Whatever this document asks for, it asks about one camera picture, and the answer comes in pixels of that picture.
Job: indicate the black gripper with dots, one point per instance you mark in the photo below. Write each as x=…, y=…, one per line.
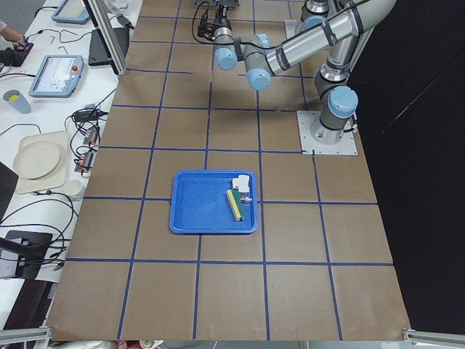
x=208, y=29

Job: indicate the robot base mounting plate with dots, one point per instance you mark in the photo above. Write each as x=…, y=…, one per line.
x=315, y=139

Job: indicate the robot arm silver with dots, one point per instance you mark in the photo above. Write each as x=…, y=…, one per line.
x=316, y=11
x=339, y=34

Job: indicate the white circuit breaker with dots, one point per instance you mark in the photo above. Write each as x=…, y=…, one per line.
x=241, y=184

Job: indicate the green yellow terminal block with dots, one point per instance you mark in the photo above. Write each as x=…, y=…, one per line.
x=233, y=197

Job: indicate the blue plastic tray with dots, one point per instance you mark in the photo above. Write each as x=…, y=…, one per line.
x=199, y=203

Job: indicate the grey cup yellow content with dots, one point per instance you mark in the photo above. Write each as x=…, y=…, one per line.
x=17, y=100

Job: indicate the white paper cup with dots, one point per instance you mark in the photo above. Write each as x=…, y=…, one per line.
x=75, y=189

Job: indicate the beige square tray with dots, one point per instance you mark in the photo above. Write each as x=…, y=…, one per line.
x=58, y=175

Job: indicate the beige round plate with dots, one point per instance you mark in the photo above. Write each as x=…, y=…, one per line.
x=37, y=159

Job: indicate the aluminium frame post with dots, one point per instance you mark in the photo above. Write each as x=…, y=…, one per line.
x=99, y=17

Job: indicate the black camera stand base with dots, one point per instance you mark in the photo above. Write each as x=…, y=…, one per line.
x=23, y=253

